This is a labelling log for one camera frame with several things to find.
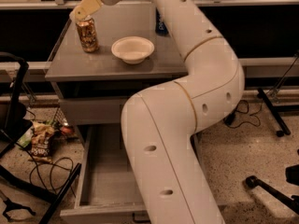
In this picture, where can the orange soda can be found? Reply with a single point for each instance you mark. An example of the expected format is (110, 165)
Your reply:
(87, 34)

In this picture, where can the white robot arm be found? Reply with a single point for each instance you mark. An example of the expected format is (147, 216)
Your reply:
(157, 123)

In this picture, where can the blue Pepsi can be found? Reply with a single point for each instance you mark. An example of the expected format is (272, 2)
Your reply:
(160, 27)

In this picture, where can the grey drawer cabinet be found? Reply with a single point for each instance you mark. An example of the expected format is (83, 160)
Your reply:
(76, 74)

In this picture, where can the closed grey upper drawer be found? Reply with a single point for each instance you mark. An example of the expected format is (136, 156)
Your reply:
(85, 111)

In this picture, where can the red can on floor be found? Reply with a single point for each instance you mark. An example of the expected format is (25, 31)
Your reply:
(66, 129)

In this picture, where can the open grey lower drawer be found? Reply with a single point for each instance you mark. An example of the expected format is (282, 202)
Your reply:
(108, 193)

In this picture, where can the white paper bowl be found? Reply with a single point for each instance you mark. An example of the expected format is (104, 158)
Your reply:
(132, 49)

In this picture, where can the brown chip bag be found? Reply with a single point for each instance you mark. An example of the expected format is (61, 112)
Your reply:
(42, 152)

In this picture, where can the green snack bag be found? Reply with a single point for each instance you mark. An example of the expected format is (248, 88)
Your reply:
(26, 137)

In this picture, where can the black stand leg right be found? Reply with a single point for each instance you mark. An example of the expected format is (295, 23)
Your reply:
(284, 130)

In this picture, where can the black tripod leg lower right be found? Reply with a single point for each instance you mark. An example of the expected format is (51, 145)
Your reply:
(293, 203)

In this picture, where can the black stand frame left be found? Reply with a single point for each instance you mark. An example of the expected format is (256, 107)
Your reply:
(13, 126)

